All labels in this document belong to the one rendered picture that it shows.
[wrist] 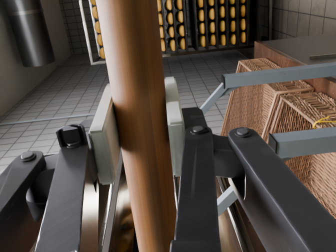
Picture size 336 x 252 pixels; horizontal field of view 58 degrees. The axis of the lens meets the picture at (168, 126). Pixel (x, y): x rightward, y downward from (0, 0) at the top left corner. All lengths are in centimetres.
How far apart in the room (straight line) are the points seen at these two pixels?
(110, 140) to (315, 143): 58
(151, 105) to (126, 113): 1
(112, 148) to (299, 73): 105
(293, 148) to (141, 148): 53
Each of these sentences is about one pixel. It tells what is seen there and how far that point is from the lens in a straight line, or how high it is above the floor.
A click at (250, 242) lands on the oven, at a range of 126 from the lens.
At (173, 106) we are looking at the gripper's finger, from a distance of 15.
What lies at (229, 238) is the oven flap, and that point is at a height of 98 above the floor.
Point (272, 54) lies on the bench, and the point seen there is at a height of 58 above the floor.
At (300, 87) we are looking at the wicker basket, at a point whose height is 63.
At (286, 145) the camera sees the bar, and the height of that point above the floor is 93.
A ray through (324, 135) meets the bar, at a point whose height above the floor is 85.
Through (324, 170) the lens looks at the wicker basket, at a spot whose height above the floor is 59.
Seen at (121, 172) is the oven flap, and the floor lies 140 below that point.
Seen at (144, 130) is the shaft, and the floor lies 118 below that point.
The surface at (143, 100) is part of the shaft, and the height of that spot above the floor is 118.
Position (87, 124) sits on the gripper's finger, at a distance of 17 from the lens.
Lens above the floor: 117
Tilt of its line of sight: level
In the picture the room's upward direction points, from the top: 96 degrees counter-clockwise
